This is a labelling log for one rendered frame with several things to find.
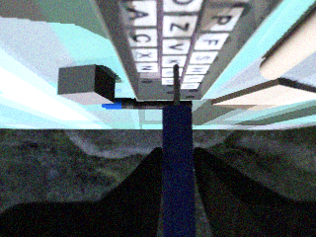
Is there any grey keyboard with white letter keys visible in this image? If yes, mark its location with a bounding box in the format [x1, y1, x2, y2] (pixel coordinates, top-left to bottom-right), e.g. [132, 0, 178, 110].
[90, 0, 285, 102]

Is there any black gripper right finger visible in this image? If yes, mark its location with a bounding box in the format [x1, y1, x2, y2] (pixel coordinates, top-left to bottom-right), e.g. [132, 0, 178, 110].
[194, 147, 316, 237]

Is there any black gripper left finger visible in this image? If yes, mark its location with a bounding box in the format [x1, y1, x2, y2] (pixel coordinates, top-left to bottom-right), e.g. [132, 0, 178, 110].
[0, 147, 163, 237]

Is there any dark grey cube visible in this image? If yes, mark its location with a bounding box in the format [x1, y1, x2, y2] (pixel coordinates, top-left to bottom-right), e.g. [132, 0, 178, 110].
[56, 64, 116, 106]

